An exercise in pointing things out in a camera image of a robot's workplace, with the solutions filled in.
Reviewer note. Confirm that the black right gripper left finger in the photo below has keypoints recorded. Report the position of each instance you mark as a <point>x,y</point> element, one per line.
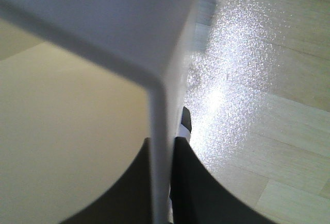
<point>128,200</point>

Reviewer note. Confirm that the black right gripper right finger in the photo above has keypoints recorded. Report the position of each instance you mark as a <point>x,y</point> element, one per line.
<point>197,197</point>

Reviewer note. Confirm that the white plastic trash bin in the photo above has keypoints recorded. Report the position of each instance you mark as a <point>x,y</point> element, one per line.
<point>83,84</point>

